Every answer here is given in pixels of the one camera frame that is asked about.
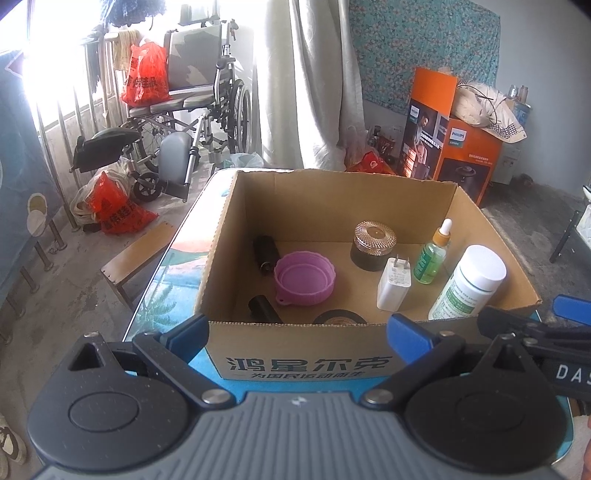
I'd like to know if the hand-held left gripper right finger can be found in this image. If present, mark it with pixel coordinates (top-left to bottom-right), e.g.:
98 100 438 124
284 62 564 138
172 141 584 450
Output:
362 314 532 409

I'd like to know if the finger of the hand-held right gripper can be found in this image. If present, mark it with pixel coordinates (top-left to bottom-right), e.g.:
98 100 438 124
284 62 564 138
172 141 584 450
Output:
554 295 591 319
478 307 591 344

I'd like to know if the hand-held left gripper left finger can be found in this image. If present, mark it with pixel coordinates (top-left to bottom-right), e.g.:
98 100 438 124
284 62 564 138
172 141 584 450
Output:
69 314 232 409

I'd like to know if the white charger plug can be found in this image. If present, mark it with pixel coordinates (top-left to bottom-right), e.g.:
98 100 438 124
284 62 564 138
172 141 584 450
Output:
376 256 413 313

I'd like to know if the black tape roll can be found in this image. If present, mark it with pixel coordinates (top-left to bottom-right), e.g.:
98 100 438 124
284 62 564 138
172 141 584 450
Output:
311 309 368 326

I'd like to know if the black cylinder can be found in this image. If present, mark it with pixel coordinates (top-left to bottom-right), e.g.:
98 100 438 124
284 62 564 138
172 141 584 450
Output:
252 235 283 277
247 295 284 324

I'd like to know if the green dropper bottle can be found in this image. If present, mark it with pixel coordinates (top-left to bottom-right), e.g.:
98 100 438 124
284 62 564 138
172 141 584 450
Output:
413 218 452 284

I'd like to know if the black jar with gold lid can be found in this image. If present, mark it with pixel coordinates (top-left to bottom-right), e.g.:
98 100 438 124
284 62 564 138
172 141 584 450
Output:
349 220 399 273

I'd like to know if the purple collapsible cup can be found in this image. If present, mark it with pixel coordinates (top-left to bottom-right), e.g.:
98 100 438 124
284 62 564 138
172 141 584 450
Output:
273 250 338 307

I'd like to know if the brown cardboard box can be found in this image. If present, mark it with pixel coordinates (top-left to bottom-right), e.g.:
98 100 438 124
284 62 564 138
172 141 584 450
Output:
193 168 544 382

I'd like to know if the bed with white mattress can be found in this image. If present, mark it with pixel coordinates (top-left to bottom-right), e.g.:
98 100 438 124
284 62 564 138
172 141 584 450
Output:
551 184 591 260

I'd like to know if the wooden bench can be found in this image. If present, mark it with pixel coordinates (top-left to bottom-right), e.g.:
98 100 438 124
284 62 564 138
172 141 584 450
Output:
100 220 175 311

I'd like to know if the red plastic bag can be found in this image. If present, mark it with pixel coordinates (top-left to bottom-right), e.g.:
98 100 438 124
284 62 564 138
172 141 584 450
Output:
87 170 158 237
120 41 170 107
345 149 399 177

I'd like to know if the white water dispenser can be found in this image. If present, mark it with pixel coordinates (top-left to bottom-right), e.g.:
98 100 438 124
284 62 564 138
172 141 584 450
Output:
498 142 523 186

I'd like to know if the white plastic bag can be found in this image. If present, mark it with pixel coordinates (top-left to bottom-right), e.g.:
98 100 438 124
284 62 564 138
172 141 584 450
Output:
68 156 136 228

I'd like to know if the orange cardboard box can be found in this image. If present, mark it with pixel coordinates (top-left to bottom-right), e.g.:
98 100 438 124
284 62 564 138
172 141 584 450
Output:
398 66 505 209

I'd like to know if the group of small bottles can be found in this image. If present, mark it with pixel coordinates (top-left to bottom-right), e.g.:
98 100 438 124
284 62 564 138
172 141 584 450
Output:
366 124 401 158

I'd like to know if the blue water bottle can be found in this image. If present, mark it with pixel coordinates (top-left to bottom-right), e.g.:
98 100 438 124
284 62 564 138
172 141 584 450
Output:
507 84 533 126

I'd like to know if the person's shoe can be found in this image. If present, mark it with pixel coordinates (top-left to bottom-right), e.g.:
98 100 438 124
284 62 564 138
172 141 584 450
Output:
0 412 29 468

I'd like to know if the white cloth bundle on box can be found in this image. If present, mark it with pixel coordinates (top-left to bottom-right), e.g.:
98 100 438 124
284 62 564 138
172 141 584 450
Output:
449 80 528 145

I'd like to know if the metal railing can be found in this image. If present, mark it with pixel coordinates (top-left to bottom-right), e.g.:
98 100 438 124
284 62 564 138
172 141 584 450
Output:
25 30 122 234

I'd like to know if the grey patterned cloth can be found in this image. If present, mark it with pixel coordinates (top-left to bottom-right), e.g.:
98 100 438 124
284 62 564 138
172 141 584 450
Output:
0 50 64 303

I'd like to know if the wheelchair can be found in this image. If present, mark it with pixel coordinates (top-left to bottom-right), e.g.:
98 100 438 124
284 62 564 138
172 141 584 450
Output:
73 4 256 205

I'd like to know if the white curtain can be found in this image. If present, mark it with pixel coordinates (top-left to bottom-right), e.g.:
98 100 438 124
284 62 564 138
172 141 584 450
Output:
255 0 366 172

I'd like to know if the yellow towel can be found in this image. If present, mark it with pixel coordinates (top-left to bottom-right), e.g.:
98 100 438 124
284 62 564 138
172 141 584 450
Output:
112 29 142 73

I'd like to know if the blue checked clothing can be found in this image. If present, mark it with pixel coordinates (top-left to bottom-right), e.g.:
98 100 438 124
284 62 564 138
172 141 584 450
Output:
98 0 168 29

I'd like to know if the floral wall cloth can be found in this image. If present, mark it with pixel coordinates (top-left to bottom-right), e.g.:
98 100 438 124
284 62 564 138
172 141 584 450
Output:
348 0 502 117

